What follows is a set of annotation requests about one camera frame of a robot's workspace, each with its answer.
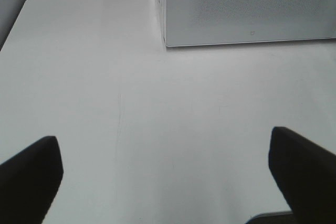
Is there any white microwave door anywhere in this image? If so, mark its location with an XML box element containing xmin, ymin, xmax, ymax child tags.
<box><xmin>164</xmin><ymin>0</ymin><xmax>335</xmax><ymax>47</ymax></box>

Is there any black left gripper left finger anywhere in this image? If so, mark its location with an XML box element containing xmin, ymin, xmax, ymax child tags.
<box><xmin>1</xmin><ymin>136</ymin><xmax>64</xmax><ymax>223</ymax></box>

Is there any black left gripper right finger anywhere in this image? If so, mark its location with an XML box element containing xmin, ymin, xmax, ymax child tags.
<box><xmin>268</xmin><ymin>126</ymin><xmax>335</xmax><ymax>223</ymax></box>

